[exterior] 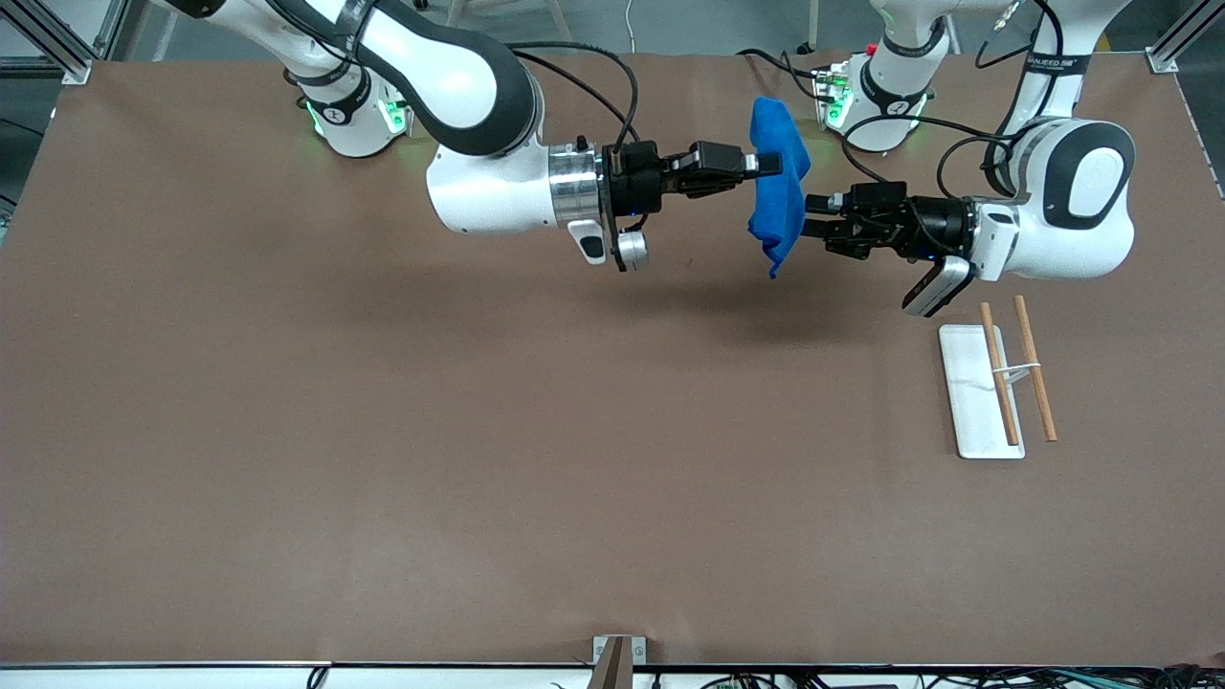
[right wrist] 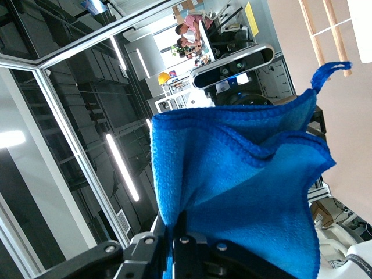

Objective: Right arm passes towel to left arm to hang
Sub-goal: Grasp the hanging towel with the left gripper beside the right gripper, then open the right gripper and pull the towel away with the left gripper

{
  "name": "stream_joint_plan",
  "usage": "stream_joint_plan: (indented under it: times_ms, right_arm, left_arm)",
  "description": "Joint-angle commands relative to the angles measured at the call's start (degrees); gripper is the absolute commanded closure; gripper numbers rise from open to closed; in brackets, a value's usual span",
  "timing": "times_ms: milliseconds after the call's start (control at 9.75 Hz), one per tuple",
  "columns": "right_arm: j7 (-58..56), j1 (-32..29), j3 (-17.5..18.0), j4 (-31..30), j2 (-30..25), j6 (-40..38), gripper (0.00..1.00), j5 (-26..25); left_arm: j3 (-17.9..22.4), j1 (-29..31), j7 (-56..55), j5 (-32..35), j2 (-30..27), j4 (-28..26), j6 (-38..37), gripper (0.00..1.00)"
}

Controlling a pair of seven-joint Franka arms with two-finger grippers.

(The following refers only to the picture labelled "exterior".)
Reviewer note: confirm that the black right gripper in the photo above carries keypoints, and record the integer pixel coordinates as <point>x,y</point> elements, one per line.
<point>636,184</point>

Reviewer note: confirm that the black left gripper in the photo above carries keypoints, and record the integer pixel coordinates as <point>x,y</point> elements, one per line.
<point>936,226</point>

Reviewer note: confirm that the blue microfibre towel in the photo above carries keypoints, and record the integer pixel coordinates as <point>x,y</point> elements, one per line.
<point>780,206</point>

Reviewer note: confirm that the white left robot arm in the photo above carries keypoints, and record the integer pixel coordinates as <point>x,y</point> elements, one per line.
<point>1053,251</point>

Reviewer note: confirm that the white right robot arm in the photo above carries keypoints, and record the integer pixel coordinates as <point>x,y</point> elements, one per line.
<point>478,191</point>

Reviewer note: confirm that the white towel rack wooden bars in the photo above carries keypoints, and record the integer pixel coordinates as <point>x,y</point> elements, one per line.
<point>971,402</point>

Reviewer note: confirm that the white thin stand leg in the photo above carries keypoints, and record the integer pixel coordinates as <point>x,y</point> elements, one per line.
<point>814,24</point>

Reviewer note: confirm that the beige stool legs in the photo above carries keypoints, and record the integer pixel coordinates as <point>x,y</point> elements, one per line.
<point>563,24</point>

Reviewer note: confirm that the aluminium frame post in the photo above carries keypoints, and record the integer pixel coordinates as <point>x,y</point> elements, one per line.
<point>1182,33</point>
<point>57,48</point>

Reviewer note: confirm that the metal table edge bracket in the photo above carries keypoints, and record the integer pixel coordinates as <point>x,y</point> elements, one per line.
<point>617,660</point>

